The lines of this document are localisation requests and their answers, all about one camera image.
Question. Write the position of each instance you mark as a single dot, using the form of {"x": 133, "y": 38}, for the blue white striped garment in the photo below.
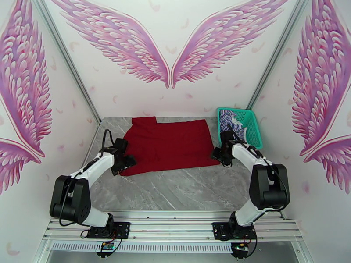
{"x": 229, "y": 119}

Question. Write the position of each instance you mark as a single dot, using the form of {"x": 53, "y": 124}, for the red garment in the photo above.
{"x": 170, "y": 144}

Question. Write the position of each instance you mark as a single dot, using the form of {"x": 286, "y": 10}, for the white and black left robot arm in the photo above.
{"x": 79, "y": 174}

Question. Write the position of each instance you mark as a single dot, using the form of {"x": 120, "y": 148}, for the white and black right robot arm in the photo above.
{"x": 246, "y": 158}

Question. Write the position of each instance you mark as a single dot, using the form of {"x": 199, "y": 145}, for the teal plastic basket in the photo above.
{"x": 251, "y": 125}

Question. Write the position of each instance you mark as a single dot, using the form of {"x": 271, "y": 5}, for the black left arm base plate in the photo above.
{"x": 122, "y": 229}

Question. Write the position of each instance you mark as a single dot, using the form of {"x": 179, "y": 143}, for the aluminium rail frame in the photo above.
{"x": 170, "y": 229}

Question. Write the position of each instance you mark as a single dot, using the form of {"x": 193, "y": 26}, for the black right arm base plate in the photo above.
{"x": 219, "y": 230}

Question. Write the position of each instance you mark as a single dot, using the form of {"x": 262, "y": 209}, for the aluminium corner post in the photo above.
{"x": 65, "y": 55}
{"x": 279, "y": 51}

